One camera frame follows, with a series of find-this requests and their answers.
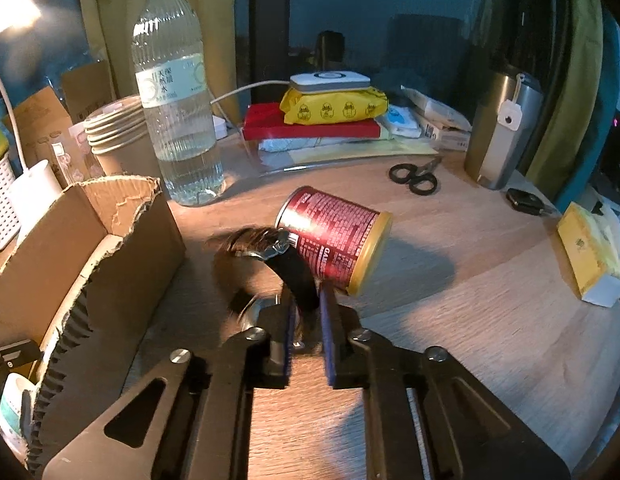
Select white perforated plastic basket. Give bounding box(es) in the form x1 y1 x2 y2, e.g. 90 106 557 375
0 157 18 251

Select stack of kraft paper cups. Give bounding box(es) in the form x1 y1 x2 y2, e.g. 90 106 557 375
84 94 163 178

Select olive yellow curtain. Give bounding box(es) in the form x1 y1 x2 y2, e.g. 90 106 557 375
77 0 241 121

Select white carton box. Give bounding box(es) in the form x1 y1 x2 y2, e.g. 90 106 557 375
402 87 473 153

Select red can with yellow lid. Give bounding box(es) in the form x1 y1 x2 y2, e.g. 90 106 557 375
275 186 393 297

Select white teal plastic bottle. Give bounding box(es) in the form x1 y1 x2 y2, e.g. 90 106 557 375
0 372 41 466

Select olive green hanging jacket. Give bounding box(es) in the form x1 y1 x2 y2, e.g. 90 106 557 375
520 0 605 201

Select stainless steel tumbler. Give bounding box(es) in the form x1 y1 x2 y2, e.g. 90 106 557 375
464 64 544 191

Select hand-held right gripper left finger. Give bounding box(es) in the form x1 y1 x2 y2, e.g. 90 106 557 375
42 290 298 480

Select torn brown cardboard box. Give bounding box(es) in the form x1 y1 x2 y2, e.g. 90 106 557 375
0 174 187 478

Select yellow tissue box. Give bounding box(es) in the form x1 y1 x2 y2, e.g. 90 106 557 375
557 201 620 307

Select white desk lamp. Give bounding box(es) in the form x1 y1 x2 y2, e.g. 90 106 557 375
0 0 63 241

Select black car key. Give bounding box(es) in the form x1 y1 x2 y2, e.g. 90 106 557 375
506 187 558 217

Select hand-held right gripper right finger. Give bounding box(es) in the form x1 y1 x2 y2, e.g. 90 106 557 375
317 282 573 480

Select white charger cable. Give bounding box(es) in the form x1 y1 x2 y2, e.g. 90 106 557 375
212 79 293 106

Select white flat device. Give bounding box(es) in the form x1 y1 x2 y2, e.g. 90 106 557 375
290 71 371 95

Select pale yellow envelope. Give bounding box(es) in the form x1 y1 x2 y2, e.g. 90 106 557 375
290 130 441 166

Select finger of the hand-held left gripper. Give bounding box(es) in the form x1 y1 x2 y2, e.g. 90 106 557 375
0 338 41 386

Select black strap wristwatch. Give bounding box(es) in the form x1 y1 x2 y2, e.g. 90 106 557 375
205 226 321 351

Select printed brown packaging carton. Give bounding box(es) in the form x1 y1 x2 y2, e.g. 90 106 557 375
2 60 116 181

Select blue white packet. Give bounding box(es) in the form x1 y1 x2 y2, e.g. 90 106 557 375
382 105 423 138

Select clear plastic water bottle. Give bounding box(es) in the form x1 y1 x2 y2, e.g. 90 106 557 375
131 0 227 207

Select yellow wipes packet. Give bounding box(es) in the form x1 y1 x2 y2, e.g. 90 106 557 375
280 85 389 125

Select black handled scissors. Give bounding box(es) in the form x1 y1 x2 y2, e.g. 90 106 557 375
388 156 443 196

